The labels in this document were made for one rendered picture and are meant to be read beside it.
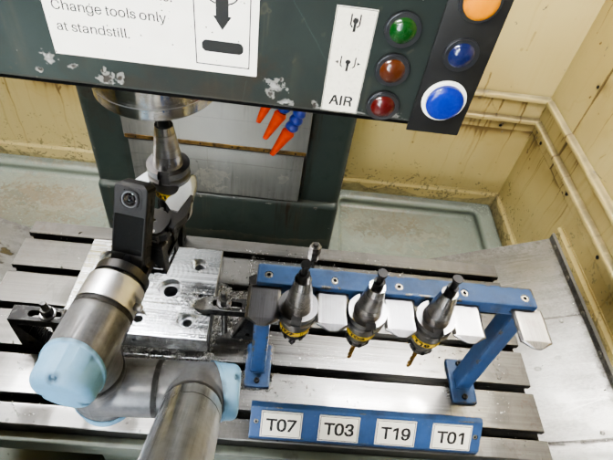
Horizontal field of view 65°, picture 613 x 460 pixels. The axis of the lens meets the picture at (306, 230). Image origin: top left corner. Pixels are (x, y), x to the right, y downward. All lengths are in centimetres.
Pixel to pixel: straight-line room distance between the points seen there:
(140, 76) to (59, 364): 32
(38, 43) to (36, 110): 148
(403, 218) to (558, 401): 85
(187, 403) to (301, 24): 41
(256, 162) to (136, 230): 68
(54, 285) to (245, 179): 53
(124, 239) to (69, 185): 130
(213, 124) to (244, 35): 85
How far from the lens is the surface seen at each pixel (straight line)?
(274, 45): 39
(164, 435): 54
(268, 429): 99
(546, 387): 138
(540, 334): 88
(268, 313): 76
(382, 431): 101
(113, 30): 41
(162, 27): 40
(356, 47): 39
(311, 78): 40
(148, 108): 60
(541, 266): 157
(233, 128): 123
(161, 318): 103
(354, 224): 180
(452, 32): 39
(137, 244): 66
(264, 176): 132
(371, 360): 111
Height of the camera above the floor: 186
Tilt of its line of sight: 47 degrees down
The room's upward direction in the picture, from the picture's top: 10 degrees clockwise
